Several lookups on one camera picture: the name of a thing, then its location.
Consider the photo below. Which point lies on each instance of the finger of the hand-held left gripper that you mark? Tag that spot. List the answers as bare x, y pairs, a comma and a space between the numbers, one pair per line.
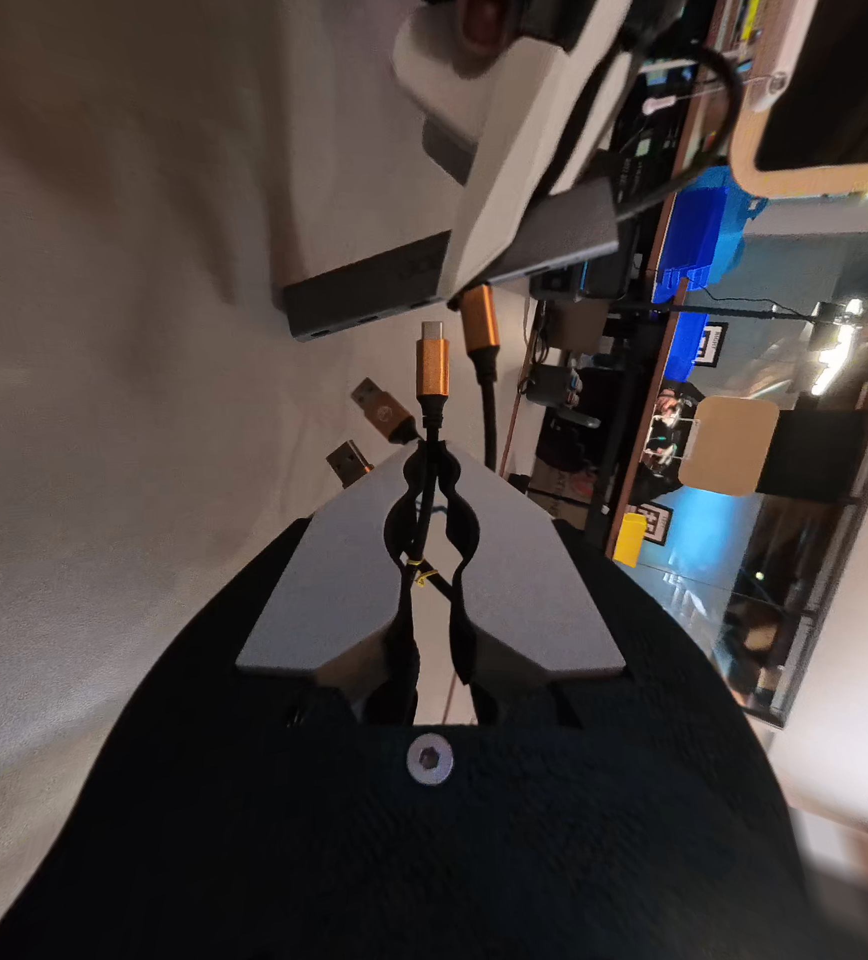
441, 82
531, 150

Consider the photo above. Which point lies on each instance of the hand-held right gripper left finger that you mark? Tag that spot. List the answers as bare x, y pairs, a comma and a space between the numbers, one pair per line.
329, 600

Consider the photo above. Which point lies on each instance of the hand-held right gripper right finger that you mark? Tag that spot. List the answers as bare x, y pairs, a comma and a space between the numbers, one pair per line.
539, 600

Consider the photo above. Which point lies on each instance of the person's left hand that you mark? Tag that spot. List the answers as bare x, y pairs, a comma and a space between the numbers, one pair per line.
486, 26

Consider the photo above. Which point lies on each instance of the yellow plastic bin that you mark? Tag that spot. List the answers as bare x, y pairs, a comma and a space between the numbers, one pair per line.
629, 540

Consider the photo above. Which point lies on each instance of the black charging case with display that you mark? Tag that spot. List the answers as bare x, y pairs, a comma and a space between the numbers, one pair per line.
561, 274

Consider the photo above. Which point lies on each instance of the black white printed tag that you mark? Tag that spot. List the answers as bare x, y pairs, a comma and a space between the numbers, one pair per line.
655, 523
711, 345

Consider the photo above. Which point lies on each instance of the wooden desk black legs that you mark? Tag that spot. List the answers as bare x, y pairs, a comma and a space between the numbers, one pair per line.
634, 465

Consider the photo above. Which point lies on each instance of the large blue plastic bin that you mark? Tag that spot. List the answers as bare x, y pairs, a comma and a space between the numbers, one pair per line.
693, 232

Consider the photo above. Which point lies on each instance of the small black charging case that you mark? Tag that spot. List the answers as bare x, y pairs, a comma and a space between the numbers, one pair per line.
550, 386

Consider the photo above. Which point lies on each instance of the small blue plastic bin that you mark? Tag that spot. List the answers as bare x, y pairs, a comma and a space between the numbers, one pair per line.
681, 337

